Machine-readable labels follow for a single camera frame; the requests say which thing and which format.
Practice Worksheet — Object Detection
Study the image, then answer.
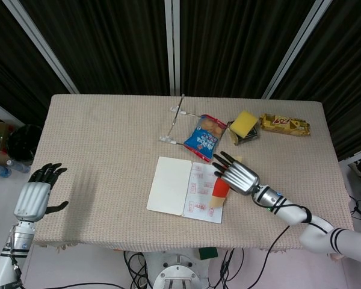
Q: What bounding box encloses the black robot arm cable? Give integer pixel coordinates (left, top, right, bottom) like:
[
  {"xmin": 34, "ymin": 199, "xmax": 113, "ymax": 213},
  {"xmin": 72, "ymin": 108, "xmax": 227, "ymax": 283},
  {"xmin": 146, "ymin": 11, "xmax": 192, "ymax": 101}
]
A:
[{"xmin": 252, "ymin": 197, "xmax": 313, "ymax": 289}]

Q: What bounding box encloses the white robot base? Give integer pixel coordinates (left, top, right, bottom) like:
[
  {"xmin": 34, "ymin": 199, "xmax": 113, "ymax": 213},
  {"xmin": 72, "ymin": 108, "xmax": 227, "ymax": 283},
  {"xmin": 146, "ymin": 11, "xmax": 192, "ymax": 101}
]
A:
[{"xmin": 144, "ymin": 249, "xmax": 217, "ymax": 289}]

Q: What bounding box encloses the white frame post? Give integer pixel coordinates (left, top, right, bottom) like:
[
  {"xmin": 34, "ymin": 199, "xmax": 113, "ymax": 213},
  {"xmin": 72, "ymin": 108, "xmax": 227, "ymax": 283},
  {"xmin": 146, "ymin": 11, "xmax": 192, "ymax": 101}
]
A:
[
  {"xmin": 164, "ymin": 0, "xmax": 181, "ymax": 97},
  {"xmin": 261, "ymin": 0, "xmax": 333, "ymax": 100},
  {"xmin": 1, "ymin": 0, "xmax": 81, "ymax": 94}
]

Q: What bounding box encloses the yellow white Lexicon notebook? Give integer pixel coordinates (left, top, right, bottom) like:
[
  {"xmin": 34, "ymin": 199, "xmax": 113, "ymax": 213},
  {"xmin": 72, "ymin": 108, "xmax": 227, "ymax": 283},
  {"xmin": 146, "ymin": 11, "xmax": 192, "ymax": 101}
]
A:
[{"xmin": 146, "ymin": 156, "xmax": 226, "ymax": 225}]

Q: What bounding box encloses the white frame bar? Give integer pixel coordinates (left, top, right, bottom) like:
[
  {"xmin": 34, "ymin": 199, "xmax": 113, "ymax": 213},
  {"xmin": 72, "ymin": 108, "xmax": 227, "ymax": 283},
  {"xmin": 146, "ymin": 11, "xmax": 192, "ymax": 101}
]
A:
[{"xmin": 0, "ymin": 96, "xmax": 22, "ymax": 125}]

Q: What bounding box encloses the black curtain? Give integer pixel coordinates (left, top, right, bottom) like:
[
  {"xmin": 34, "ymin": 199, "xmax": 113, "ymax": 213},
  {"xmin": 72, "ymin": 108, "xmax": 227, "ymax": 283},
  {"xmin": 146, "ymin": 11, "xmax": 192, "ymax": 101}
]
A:
[{"xmin": 0, "ymin": 0, "xmax": 361, "ymax": 160}]

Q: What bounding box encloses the black floor cable bundle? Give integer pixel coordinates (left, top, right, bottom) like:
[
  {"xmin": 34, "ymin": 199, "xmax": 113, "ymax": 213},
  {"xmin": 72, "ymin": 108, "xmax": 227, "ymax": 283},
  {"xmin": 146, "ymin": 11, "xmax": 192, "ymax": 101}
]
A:
[
  {"xmin": 219, "ymin": 248, "xmax": 244, "ymax": 289},
  {"xmin": 123, "ymin": 249, "xmax": 154, "ymax": 289}
]

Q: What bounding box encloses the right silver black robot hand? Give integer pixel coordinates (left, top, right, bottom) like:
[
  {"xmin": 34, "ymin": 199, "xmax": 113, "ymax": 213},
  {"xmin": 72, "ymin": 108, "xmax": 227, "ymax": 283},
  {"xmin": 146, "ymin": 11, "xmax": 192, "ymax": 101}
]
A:
[{"xmin": 212, "ymin": 152, "xmax": 261, "ymax": 196}]

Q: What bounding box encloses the blue red snack bag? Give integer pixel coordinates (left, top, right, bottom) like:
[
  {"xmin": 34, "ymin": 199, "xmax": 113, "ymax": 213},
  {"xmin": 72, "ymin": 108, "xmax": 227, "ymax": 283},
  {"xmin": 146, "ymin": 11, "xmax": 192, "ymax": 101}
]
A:
[{"xmin": 183, "ymin": 113, "xmax": 228, "ymax": 163}]

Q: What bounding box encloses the metal wire stand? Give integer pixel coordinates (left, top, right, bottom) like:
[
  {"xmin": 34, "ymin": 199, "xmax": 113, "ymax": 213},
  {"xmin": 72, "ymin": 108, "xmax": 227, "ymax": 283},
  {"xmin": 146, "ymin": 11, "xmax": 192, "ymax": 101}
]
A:
[{"xmin": 159, "ymin": 93, "xmax": 204, "ymax": 148}]

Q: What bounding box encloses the gold dark tin can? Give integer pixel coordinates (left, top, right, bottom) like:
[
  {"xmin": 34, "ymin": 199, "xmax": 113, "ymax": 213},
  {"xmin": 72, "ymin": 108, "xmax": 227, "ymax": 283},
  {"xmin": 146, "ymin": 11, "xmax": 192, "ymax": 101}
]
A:
[{"xmin": 227, "ymin": 120, "xmax": 261, "ymax": 146}]

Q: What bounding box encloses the gold biscuit package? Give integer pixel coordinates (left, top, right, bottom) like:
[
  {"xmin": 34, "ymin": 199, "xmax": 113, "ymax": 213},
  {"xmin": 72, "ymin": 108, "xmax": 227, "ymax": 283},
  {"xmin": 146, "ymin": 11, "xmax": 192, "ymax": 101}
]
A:
[{"xmin": 259, "ymin": 113, "xmax": 311, "ymax": 137}]

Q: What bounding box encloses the yellow green sponge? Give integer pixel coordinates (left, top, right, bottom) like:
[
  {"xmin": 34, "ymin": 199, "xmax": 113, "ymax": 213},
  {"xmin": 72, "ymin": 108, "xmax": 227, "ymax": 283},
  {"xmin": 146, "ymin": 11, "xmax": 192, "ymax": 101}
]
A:
[{"xmin": 230, "ymin": 110, "xmax": 259, "ymax": 136}]

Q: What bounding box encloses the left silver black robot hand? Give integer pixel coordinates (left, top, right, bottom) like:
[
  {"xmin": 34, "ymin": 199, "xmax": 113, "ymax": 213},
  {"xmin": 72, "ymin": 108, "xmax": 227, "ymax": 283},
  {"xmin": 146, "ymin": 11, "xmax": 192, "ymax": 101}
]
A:
[{"xmin": 13, "ymin": 163, "xmax": 69, "ymax": 223}]

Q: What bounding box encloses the green block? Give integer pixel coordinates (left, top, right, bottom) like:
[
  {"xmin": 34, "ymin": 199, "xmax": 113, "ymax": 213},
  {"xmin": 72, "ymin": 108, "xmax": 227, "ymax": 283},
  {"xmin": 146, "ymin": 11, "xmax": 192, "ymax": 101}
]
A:
[{"xmin": 198, "ymin": 246, "xmax": 219, "ymax": 260}]

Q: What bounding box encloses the red beige card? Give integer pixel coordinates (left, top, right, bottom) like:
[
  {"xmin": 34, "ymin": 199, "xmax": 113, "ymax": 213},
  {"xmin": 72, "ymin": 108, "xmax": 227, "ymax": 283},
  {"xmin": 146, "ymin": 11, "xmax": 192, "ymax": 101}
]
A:
[{"xmin": 209, "ymin": 155, "xmax": 243, "ymax": 209}]

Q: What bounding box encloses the beige waffle tablecloth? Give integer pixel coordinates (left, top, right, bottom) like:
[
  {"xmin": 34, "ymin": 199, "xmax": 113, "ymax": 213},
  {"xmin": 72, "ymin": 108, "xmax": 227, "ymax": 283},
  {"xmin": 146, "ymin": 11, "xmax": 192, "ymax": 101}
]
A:
[{"xmin": 31, "ymin": 93, "xmax": 354, "ymax": 253}]

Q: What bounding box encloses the black bin bag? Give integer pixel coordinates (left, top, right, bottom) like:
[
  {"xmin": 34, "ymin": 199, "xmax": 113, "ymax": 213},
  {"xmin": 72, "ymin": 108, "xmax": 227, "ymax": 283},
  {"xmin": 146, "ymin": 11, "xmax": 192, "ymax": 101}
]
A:
[{"xmin": 7, "ymin": 124, "xmax": 43, "ymax": 162}]

